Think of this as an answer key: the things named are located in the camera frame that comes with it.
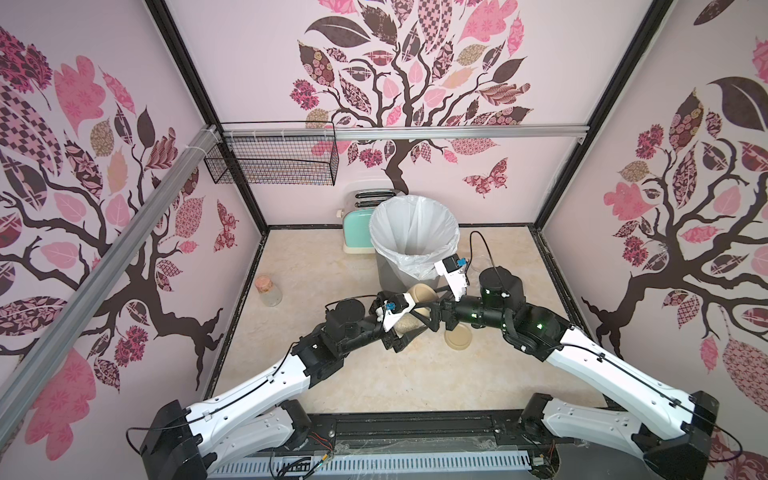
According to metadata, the aluminium rail left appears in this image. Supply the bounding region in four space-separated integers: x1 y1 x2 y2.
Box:
1 125 220 445

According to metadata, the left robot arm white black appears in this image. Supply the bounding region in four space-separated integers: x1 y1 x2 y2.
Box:
136 292 420 479

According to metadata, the small jar pink lid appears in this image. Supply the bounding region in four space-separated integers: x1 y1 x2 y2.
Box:
254 275 283 307

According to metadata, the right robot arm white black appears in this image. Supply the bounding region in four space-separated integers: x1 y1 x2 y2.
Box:
406 267 719 479

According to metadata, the mint green toaster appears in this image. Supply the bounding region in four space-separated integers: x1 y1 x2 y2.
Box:
339 188 398 255

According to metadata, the glass jar tan lid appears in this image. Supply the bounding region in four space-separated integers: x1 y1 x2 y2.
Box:
393 283 438 337

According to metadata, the aluminium rail back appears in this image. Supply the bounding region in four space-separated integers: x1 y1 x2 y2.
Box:
224 124 589 141

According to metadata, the white slotted cable duct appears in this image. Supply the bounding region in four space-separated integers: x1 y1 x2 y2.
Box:
209 451 532 479

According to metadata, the black wire basket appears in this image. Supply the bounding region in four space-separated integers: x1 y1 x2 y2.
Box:
205 120 340 186

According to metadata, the white trash bag liner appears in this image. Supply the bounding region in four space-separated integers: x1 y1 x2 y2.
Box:
369 195 460 280

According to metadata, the aluminium rail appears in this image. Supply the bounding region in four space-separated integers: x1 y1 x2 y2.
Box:
224 124 589 141
1 125 220 445

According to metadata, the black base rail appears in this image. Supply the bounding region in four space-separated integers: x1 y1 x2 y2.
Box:
158 407 679 480

